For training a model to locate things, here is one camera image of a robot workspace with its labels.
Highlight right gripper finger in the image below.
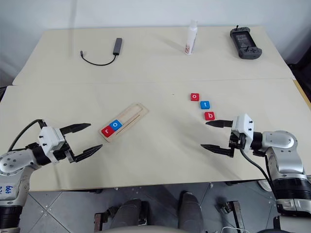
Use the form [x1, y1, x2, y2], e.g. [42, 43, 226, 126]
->
[200, 144, 235, 159]
[205, 119, 234, 128]

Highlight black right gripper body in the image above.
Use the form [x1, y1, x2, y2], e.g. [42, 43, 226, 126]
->
[228, 130, 251, 151]

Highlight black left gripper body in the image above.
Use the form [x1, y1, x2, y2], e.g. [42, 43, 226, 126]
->
[52, 141, 76, 164]

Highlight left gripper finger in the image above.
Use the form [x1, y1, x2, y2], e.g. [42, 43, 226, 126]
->
[72, 144, 104, 163]
[59, 123, 92, 135]

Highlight red letter tile r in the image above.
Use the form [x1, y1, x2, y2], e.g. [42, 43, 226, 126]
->
[101, 126, 114, 139]

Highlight blue letter tile o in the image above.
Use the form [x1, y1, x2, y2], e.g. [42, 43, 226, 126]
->
[109, 119, 123, 132]

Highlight wooden letter tray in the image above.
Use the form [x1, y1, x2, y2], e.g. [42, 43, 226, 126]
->
[98, 103, 150, 145]

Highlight white caster wheel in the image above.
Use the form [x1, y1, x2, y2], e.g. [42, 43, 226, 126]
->
[258, 179, 271, 193]

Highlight dark rounded shape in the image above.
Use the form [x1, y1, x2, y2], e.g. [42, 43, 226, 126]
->
[114, 198, 149, 230]
[178, 191, 204, 231]

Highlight black handheld game controller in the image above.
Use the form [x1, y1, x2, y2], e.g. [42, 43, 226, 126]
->
[229, 24, 263, 60]

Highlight black object beside table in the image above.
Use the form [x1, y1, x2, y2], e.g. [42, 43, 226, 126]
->
[288, 47, 311, 82]

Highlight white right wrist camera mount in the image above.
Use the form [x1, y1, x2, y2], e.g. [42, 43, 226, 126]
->
[231, 113, 255, 149]

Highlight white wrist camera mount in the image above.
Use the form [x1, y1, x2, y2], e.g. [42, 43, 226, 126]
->
[38, 126, 67, 161]
[231, 113, 255, 149]

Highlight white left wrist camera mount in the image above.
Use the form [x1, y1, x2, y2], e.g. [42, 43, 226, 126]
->
[38, 126, 67, 161]

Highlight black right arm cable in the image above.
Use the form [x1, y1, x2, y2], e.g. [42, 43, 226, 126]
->
[239, 147, 276, 195]

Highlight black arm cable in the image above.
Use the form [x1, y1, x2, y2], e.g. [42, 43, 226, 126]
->
[239, 147, 276, 195]
[11, 118, 47, 151]

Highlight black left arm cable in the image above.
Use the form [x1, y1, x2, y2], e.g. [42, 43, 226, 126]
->
[11, 118, 47, 151]

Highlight dark metal floor bracket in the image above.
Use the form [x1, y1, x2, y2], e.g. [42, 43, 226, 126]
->
[94, 210, 117, 233]
[219, 200, 244, 231]

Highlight thin white cable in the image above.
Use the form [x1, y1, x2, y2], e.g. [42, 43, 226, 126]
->
[222, 226, 245, 233]

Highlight grey USB hub with cable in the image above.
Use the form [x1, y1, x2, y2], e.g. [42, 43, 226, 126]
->
[80, 37, 125, 67]

